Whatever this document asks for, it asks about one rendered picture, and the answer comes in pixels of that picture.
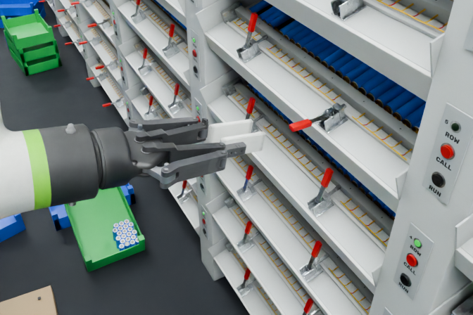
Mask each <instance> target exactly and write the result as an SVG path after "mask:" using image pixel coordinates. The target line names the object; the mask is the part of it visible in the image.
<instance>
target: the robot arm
mask: <svg viewBox="0 0 473 315"><path fill-rule="evenodd" d="M208 122H209V120H208V119H207V118H202V122H201V123H200V122H199V121H198V118H197V117H180V118H170V119H159V120H138V119H130V120H129V131H126V132H124V131H123V130H122V129H121V128H119V127H107V128H101V129H93V130H91V131H90V130H89V129H88V127H87V126H85V125H84V124H68V125H67V126H60V127H49V128H43V129H32V130H25V131H10V130H8V129H7V128H5V126H4V124H3V119H2V115H1V106H0V219H3V218H6V217H9V216H12V215H14V214H20V213H22V212H28V211H32V210H38V209H42V208H46V207H53V206H57V205H64V204H68V205H69V206H71V207H72V206H75V205H76V202H78V201H82V200H89V199H93V198H95V197H96V196H97V194H98V192H99V189H101V190H103V189H107V188H115V187H119V186H125V185H127V184H128V183H129V182H130V180H131V179H133V178H134V177H151V176H152V177H154V178H156V179H157V180H159V181H160V187H161V188H163V189H167V188H169V187H171V186H172V185H174V184H176V183H177V182H181V181H185V180H188V179H193V178H196V177H199V176H203V175H207V174H212V173H214V172H219V171H222V170H224V169H225V166H226V162H227V158H231V157H236V156H239V155H244V154H246V153H253V152H258V151H261V150H262V149H263V144H264V140H265V132H263V131H260V132H255V133H251V130H252V126H253V120H252V119H249V120H239V121H234V122H224V123H219V124H218V123H217V124H208ZM188 124H189V126H188ZM206 138H207V141H206V142H207V143H200V144H194V143H198V142H202V141H205V140H206Z"/></svg>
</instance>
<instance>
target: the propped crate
mask: <svg viewBox="0 0 473 315"><path fill-rule="evenodd" d="M64 207H65V211H66V212H67V215H68V218H69V220H70V224H71V226H72V229H73V232H74V234H75V237H76V240H77V244H78V246H79V248H80V252H81V253H82V257H83V260H84V263H85V265H86V268H87V271H88V272H90V271H93V270H95V269H98V268H100V267H103V266H105V265H107V264H110V263H113V262H116V261H118V260H120V259H123V258H126V257H129V256H130V255H133V254H136V253H138V252H141V251H143V250H145V238H144V236H143V235H142V234H141V231H140V230H139V227H138V225H137V222H136V220H135V218H134V215H133V214H132V211H131V209H130V206H129V205H128V202H127V200H126V198H125V195H124V193H123V192H122V189H121V187H120V186H119V187H115V188H107V189H103V190H101V189H99V192H98V194H97V196H96V197H95V198H93V199H89V200H82V201H78V202H76V205H75V206H72V207H71V206H69V205H68V204H64ZM126 219H128V220H129V221H130V222H132V223H133V224H134V230H136V231H137V238H138V241H139V244H138V245H135V246H132V247H129V248H127V249H125V250H122V251H119V249H117V246H116V241H114V240H113V229H114V228H113V225H114V224H115V223H118V224H119V222H120V221H123V222H124V220H126Z"/></svg>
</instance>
